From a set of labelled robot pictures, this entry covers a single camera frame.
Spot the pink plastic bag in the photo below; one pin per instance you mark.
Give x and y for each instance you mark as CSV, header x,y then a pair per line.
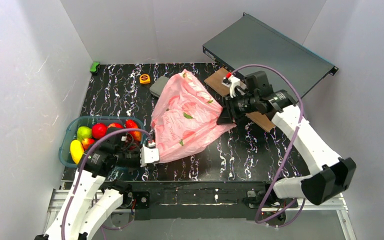
x,y
184,118

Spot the red fake apple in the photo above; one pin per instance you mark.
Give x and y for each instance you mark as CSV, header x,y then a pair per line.
x,y
99,130

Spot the green small object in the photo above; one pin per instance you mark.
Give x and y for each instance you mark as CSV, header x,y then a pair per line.
x,y
94,67

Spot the blue plastic fruit container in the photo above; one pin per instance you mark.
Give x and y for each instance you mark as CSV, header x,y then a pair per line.
x,y
87,121

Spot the yellow fake lemon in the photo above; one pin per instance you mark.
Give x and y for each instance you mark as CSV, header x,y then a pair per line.
x,y
76,151

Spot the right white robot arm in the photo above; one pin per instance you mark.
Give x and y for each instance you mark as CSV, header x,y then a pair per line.
x,y
329,173

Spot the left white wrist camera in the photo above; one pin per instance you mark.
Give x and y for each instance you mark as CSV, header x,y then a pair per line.
x,y
149,154

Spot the orange tape measure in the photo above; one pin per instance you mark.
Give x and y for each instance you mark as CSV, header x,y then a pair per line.
x,y
144,79

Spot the grey plastic case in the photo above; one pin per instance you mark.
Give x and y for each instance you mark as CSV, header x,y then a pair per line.
x,y
157,87

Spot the small red fake fruit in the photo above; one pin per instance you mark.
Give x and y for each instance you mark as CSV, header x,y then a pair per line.
x,y
87,143

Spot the wooden board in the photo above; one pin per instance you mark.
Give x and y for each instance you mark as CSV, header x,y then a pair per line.
x,y
214,81

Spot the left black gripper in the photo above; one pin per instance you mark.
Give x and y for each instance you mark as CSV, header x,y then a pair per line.
x,y
134,159

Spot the green fake apple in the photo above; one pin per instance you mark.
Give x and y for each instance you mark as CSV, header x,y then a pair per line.
x,y
83,132

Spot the red orange fake mango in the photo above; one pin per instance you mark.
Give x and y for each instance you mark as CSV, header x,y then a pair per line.
x,y
136,135

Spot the dark rack network switch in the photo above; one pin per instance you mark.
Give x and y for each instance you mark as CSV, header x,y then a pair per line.
x,y
249,41

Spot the red fake peach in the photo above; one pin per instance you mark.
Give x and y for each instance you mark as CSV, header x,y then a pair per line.
x,y
115,125

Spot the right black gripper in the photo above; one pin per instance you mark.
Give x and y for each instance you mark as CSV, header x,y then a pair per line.
x,y
230,108

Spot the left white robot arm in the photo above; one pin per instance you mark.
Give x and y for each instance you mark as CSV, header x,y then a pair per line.
x,y
78,218

